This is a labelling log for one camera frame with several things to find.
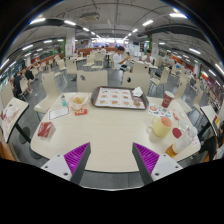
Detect flat round red coaster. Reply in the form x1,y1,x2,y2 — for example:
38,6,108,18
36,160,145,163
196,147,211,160
171,127,183,140

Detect ceiling air conditioner unit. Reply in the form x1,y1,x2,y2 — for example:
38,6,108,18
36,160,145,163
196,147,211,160
79,12,101,23

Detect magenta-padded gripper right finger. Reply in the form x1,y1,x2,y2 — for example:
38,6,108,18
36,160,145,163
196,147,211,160
131,142,184,186

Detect yellow mug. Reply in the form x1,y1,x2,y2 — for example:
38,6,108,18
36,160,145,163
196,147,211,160
146,115,174,139

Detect crumpled white napkin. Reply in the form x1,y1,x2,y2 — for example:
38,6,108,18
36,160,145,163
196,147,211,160
131,86,144,98

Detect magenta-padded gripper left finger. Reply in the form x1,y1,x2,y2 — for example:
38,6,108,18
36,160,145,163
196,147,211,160
40,142,92,186

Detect dark food tray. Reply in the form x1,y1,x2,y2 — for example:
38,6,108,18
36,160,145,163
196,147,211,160
90,85,150,111

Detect clear white-capped drink bottle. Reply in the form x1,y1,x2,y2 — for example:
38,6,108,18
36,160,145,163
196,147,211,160
165,124,198,159

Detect neighbouring beige table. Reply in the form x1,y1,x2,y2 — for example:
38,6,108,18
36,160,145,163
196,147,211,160
199,104,221,141
0,97,30,144

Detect beige chair with hole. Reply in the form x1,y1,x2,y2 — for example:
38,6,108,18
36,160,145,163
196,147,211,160
121,71,152,97
76,69,109,94

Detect person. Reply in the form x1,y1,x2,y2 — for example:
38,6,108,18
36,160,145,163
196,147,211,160
11,72,26,101
112,45,132,72
143,49,154,65
23,65,36,83

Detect red paper cup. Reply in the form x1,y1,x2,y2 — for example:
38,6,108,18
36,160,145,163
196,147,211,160
161,90,176,109

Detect red paper box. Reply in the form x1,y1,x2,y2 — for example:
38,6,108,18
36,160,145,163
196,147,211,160
36,121,57,140

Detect ceiling lights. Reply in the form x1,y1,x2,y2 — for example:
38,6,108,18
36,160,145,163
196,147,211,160
0,11,224,78

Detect white card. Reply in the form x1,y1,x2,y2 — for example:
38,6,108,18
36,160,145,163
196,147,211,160
48,105,71,121

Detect group of beige chairs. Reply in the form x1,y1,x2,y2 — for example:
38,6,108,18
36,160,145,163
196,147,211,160
31,51,206,114

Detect food wrapper with fries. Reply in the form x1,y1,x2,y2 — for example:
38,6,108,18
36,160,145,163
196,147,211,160
67,92,92,112

